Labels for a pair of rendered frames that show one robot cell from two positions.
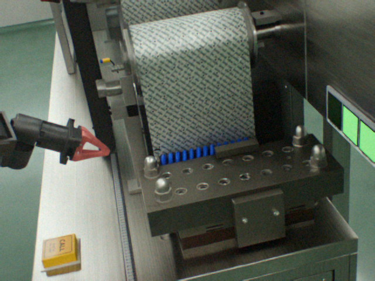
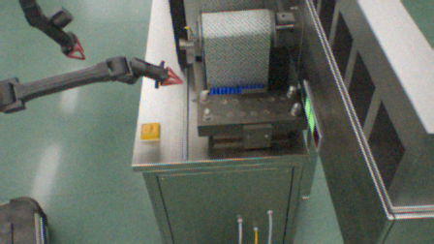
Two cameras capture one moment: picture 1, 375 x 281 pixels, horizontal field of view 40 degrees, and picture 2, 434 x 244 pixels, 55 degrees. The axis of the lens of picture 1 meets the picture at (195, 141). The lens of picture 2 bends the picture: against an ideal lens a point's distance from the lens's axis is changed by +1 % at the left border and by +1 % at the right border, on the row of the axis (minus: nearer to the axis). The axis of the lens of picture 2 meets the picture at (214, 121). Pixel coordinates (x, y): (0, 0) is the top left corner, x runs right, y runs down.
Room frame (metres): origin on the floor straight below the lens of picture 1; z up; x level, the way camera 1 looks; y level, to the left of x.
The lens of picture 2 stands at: (-0.18, -0.11, 2.10)
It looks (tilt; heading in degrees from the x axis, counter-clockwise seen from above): 46 degrees down; 9
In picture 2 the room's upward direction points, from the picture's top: 4 degrees counter-clockwise
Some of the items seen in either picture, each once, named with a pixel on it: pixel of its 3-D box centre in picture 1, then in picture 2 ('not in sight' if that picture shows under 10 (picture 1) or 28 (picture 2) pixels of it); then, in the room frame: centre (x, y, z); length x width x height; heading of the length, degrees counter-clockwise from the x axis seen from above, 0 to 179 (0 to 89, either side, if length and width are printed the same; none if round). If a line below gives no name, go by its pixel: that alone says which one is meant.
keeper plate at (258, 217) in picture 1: (259, 218); (257, 137); (0.82, -0.10, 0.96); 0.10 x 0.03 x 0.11; 98
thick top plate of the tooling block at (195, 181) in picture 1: (237, 181); (250, 112); (0.91, -0.08, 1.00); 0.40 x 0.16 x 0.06; 98
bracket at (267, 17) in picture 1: (265, 16); (285, 17); (1.10, -0.19, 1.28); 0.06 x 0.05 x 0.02; 98
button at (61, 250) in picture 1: (60, 250); (149, 131); (0.87, 0.32, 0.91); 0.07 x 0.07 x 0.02; 8
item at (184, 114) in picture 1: (201, 116); (236, 70); (1.02, -0.02, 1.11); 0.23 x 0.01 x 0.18; 98
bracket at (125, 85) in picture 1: (128, 134); (195, 69); (1.09, 0.15, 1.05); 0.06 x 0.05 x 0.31; 98
